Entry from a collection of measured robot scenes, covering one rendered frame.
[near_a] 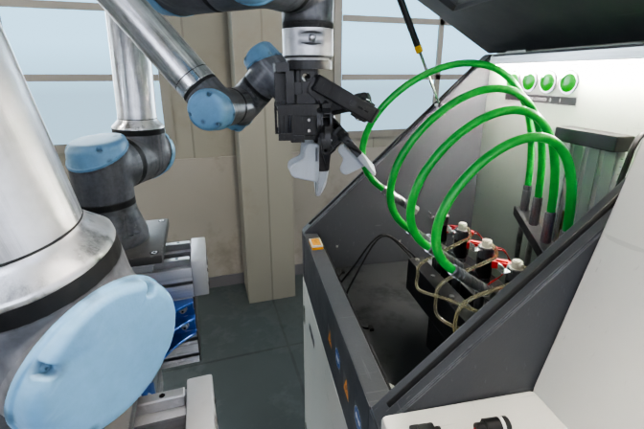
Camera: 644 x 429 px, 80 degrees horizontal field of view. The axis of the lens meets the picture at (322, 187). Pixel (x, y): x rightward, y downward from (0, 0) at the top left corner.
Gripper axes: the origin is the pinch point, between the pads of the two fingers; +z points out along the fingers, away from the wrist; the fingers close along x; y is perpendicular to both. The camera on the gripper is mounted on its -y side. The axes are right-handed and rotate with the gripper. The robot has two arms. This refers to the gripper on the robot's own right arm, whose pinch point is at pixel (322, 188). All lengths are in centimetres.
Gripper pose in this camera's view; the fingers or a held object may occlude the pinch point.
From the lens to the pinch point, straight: 63.4
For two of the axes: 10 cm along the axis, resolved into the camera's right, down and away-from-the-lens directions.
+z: 0.0, 9.6, 2.9
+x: 1.9, 2.8, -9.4
